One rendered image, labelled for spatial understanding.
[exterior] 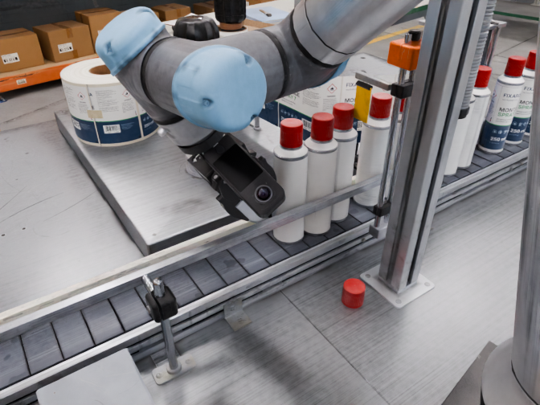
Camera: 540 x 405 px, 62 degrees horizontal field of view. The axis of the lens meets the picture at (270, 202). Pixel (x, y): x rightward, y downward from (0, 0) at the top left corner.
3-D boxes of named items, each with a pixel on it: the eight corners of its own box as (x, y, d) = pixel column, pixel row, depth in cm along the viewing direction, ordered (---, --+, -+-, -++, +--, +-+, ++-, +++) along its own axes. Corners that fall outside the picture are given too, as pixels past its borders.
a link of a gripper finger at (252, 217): (256, 206, 75) (230, 173, 68) (276, 224, 71) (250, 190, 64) (243, 219, 74) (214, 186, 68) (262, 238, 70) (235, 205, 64)
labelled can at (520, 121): (505, 133, 108) (533, 47, 96) (525, 142, 104) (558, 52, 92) (492, 139, 105) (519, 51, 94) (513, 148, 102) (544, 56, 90)
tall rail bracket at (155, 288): (167, 335, 64) (149, 247, 55) (189, 372, 59) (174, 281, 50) (145, 345, 63) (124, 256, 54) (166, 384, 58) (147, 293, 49)
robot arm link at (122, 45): (111, 57, 42) (76, 46, 48) (177, 135, 50) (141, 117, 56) (167, 2, 44) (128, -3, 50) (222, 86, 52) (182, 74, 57)
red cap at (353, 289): (364, 295, 71) (367, 280, 69) (362, 310, 68) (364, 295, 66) (343, 290, 72) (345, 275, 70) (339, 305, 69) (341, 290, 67)
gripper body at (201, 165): (242, 152, 70) (202, 95, 61) (273, 175, 64) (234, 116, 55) (206, 185, 69) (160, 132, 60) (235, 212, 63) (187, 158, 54)
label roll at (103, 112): (142, 149, 101) (131, 86, 93) (59, 143, 104) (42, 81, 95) (171, 113, 118) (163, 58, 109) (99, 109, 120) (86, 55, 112)
